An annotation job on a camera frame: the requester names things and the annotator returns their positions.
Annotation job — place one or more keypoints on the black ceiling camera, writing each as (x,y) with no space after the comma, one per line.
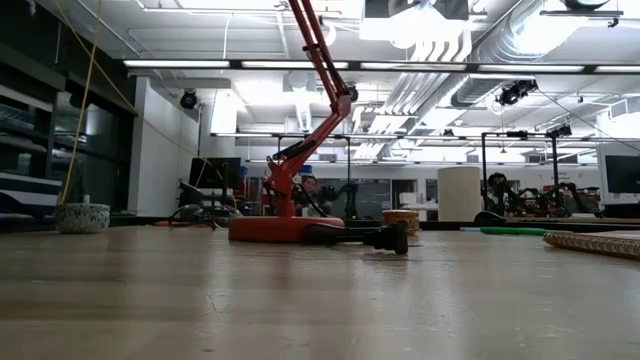
(515,91)
(354,93)
(188,99)

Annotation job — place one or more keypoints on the white cylinder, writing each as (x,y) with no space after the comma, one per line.
(459,195)

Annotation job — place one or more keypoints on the black computer monitor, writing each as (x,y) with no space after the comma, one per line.
(215,172)
(622,174)

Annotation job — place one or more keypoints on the patterned ceramic bowl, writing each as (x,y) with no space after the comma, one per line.
(82,219)

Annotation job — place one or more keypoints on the blue pen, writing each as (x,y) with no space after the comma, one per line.
(470,229)

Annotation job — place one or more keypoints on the dark shelving unit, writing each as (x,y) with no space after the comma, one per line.
(30,125)

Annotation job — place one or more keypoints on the long light bar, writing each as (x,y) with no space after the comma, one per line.
(400,65)

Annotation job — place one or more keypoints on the pink spiral notebook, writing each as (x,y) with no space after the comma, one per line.
(595,245)

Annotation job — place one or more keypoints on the black background robot arm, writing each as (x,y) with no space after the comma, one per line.
(570,197)
(345,197)

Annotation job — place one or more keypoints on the person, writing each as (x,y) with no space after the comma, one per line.
(500,192)
(310,192)

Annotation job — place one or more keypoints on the black background rig frame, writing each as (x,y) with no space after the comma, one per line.
(345,150)
(517,134)

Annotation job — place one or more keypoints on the green marker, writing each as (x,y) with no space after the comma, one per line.
(515,231)

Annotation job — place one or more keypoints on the red desk lamp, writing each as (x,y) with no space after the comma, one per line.
(280,229)

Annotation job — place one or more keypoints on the light wooden desk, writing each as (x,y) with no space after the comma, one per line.
(575,220)

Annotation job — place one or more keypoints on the orange pen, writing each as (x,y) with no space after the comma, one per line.
(162,223)

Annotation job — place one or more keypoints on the black eyeglasses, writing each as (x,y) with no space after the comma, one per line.
(200,215)

